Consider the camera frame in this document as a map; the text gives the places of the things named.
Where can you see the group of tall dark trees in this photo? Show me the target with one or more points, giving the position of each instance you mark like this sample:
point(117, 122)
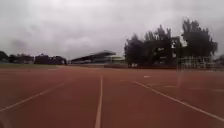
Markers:
point(156, 50)

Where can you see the pale railing structure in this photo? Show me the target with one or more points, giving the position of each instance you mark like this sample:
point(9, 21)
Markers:
point(196, 63)

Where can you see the red running track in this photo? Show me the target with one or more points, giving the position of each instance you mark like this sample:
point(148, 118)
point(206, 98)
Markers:
point(133, 106)

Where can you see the roofed grandstand building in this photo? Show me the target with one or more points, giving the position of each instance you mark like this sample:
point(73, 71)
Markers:
point(96, 57)

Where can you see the distant row of trees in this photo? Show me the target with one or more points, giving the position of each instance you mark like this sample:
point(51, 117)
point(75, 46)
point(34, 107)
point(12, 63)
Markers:
point(46, 60)

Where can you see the green grass field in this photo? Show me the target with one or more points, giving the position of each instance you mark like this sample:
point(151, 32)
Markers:
point(20, 66)

